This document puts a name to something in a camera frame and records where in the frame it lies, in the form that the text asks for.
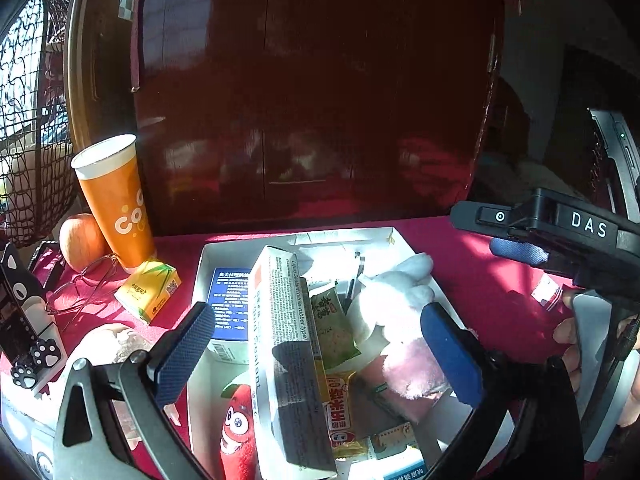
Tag yellow green juice box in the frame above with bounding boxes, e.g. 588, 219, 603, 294
114, 259, 181, 325

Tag white cardboard tray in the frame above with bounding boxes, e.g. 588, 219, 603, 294
187, 226, 516, 480

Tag white pink plush toy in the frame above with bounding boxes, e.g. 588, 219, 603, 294
350, 252, 451, 401

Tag red tablecloth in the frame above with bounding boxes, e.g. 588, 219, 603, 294
0, 215, 640, 480

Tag person's right hand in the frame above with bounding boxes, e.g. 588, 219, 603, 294
552, 316, 583, 393

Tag black wire cage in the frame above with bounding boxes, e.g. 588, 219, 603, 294
0, 0, 81, 248

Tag curved wooden frame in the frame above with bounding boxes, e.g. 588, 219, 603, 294
65, 0, 146, 161

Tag apple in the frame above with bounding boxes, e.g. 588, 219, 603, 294
59, 213, 111, 273

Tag red plush toy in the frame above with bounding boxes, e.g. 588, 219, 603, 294
220, 382, 261, 480

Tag black pen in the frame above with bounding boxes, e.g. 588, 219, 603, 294
347, 250, 366, 301

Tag white printed box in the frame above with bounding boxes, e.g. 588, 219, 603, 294
0, 390, 61, 480

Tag black phone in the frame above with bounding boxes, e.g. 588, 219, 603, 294
0, 280, 36, 361

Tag small white packet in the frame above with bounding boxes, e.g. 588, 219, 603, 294
531, 275, 565, 311

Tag orange paper cup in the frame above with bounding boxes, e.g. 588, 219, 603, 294
71, 134, 157, 270

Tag pink tissue pack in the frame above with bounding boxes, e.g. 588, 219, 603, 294
357, 360, 426, 426

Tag bed with patterned sheet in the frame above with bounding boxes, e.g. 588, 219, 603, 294
475, 157, 596, 206

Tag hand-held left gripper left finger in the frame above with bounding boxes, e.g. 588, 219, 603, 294
52, 302, 216, 480

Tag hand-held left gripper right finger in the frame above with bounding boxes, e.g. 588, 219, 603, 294
421, 302, 583, 480

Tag yellow snack packet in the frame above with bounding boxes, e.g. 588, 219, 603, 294
320, 370, 373, 461

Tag dark wooden cabinet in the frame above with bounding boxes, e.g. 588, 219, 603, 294
131, 0, 506, 236

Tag cat shaped phone stand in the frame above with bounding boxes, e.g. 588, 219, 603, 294
0, 242, 68, 391

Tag white plastic wrapped bundle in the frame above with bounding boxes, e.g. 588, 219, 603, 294
65, 322, 181, 428

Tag eyeglasses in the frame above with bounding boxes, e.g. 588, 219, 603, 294
45, 254, 121, 333

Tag green snack packet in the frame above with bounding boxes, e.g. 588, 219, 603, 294
308, 282, 362, 361

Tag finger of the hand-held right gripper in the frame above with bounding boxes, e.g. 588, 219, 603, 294
490, 237, 551, 266
450, 201, 538, 236

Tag grey white long box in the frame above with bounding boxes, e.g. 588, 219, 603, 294
248, 245, 338, 472

